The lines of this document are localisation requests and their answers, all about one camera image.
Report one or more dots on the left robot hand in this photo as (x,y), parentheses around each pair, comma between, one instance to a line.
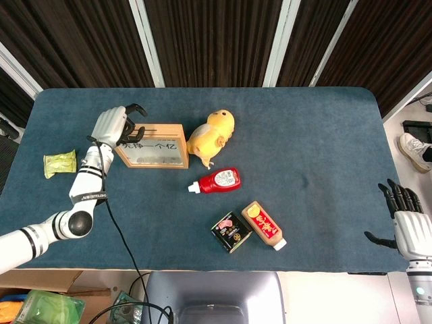
(108,126)

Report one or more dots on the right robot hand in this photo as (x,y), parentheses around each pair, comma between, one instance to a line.
(413,233)

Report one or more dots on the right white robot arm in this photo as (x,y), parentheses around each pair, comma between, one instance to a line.
(420,280)

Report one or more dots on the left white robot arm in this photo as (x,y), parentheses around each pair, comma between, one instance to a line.
(84,189)

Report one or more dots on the green snack packet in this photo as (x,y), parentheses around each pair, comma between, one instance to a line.
(60,163)

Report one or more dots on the white sneaker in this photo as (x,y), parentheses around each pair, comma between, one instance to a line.
(415,152)

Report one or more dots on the yellow plush chick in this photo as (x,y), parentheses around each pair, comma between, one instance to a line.
(209,136)

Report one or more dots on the black floor device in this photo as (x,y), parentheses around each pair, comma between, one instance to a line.
(418,130)

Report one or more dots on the black office chair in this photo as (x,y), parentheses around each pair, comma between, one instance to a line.
(6,152)

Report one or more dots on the red ketchup bottle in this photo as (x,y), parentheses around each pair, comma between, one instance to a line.
(219,180)

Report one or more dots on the blue table cloth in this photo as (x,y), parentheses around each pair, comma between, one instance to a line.
(303,141)

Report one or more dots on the brown drink bottle red label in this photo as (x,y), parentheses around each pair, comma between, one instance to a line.
(263,224)

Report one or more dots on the black luncheon meat can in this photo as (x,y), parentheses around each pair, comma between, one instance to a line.
(231,233)

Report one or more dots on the cardboard box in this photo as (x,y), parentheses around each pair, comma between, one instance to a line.
(40,280)

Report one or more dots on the clear green package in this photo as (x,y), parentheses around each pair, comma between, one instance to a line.
(126,308)

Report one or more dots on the green plastic bag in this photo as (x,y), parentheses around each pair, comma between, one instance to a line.
(44,305)

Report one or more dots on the grey robot torso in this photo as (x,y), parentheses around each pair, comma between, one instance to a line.
(212,293)

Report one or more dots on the wooden money box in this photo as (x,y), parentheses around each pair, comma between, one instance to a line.
(158,148)

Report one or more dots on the white partition post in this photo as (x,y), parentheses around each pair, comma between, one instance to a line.
(146,40)
(278,44)
(18,72)
(332,44)
(408,96)

